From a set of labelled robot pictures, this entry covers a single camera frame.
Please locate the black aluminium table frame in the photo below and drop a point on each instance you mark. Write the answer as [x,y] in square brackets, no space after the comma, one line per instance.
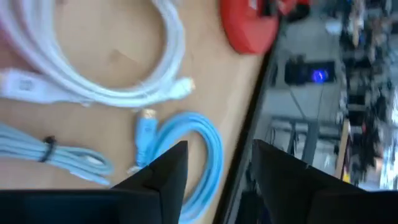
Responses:
[236,186]

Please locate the black device with blue light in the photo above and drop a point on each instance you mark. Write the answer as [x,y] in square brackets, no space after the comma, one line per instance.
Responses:
[311,73]

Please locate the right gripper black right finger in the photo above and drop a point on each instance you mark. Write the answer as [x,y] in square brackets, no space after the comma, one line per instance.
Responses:
[295,193]

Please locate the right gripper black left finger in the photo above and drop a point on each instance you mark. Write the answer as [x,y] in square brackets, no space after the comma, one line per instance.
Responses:
[161,186]

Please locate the red desk lamp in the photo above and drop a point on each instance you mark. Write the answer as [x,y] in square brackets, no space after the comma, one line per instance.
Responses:
[248,28]

